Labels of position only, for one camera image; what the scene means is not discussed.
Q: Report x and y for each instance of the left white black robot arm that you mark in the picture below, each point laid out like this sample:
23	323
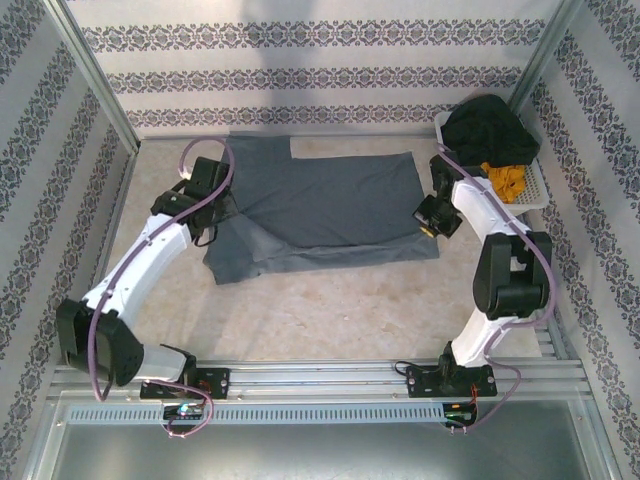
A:
150	255

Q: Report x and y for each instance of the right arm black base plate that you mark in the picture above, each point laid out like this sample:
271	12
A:
425	382

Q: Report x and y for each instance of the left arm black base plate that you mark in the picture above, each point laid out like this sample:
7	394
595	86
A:
212	382

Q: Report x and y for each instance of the sheet metal panel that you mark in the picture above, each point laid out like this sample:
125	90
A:
320	450

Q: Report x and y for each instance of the white plastic basket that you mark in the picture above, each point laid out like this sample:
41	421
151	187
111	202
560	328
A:
535	192

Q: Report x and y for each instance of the yellow t-shirt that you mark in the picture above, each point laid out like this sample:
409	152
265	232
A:
505	182

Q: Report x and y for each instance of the aluminium back wall rail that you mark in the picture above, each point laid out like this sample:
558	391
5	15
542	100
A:
360	136

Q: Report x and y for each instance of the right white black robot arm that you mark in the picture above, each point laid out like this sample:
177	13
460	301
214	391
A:
480	210

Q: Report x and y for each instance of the black t-shirt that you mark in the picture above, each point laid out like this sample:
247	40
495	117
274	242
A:
490	130

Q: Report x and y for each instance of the gray t-shirt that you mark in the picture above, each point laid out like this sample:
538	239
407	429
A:
330	210

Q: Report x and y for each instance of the aluminium mounting rail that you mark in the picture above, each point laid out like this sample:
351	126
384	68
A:
320	375

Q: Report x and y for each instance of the aluminium frame post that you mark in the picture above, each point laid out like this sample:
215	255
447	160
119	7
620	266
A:
95	70
545	45

